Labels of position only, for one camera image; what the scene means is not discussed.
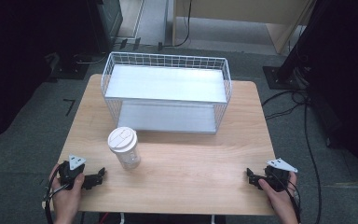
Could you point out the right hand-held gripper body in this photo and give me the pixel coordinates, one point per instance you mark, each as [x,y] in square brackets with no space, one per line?
[275,177]

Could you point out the person's left hand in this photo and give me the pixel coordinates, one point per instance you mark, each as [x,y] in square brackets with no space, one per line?
[66,199]

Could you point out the clear cup with white lid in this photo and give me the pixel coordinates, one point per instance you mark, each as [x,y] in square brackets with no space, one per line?
[124,147]

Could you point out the black metal stand base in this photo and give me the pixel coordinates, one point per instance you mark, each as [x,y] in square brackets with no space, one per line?
[66,67]

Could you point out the dark monitor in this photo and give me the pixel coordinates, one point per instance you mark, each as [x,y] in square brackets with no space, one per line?
[105,25]

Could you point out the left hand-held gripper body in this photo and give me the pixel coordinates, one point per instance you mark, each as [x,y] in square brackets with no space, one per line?
[71,174]

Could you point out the black stand base plate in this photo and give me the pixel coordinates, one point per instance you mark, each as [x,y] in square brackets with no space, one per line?
[281,77]

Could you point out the beige wooden cabinet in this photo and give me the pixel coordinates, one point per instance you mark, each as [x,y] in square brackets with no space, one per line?
[245,18]

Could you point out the person's right hand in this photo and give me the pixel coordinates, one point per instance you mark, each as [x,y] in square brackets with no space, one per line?
[280,199]

